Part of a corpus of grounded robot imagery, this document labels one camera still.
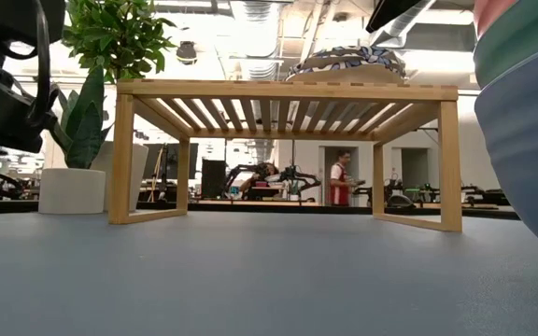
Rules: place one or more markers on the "silver ceiling duct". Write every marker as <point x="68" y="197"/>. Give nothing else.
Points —
<point x="409" y="18"/>

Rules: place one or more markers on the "blue ribbed bowl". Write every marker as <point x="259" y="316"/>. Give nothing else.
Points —
<point x="530" y="154"/>

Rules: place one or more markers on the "slatted bamboo shelf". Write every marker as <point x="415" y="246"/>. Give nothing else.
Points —
<point x="287" y="88"/>

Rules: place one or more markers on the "pink ribbed bowl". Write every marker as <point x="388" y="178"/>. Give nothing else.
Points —
<point x="488" y="14"/>

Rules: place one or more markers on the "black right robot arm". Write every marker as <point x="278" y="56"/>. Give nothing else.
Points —
<point x="390" y="11"/>

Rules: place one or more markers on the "short white round pot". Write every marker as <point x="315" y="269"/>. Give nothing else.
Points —
<point x="72" y="191"/>

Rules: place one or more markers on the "green ribbed bowl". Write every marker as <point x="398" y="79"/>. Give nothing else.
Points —
<point x="521" y="46"/>

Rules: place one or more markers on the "person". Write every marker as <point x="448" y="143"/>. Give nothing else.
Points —
<point x="259" y="175"/>
<point x="341" y="184"/>

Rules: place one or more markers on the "black monitor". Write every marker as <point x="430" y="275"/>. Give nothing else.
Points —
<point x="213" y="177"/>

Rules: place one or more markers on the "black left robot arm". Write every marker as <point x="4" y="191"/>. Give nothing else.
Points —
<point x="3" y="93"/>

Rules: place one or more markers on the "leafy green plant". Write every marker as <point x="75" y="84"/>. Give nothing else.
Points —
<point x="115" y="32"/>

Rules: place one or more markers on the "wooden background table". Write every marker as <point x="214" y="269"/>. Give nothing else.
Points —
<point x="259" y="203"/>

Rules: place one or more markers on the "tall white pot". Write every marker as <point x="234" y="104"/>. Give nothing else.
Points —
<point x="139" y="172"/>

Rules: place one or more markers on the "dark round ceiling fixture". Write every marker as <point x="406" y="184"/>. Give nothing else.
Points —
<point x="186" y="52"/>

